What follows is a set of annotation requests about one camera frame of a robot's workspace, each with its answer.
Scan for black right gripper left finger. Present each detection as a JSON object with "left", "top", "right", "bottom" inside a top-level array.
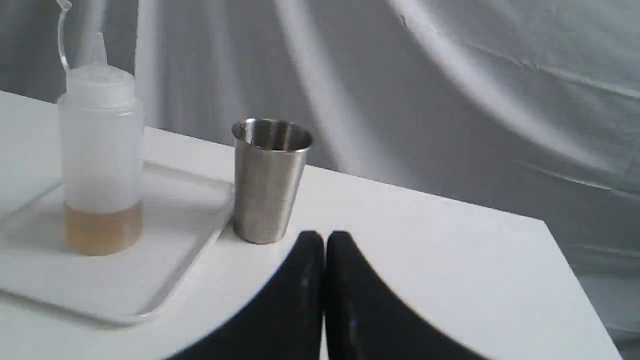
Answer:
[{"left": 172, "top": 231, "right": 325, "bottom": 360}]

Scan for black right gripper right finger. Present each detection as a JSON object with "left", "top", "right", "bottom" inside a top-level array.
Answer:
[{"left": 325, "top": 231, "right": 482, "bottom": 360}]

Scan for translucent squeeze bottle amber liquid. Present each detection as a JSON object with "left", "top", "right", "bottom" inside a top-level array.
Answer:
[{"left": 56, "top": 0, "right": 145, "bottom": 256}]

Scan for stainless steel cup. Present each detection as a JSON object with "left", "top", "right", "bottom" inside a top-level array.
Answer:
[{"left": 231, "top": 118, "right": 314, "bottom": 245}]

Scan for white rectangular plastic tray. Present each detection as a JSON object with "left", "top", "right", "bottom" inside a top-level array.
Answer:
[{"left": 0, "top": 161, "right": 236, "bottom": 327}]

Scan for grey draped backdrop cloth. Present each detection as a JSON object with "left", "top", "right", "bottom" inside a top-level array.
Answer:
[{"left": 0, "top": 0, "right": 640, "bottom": 360}]

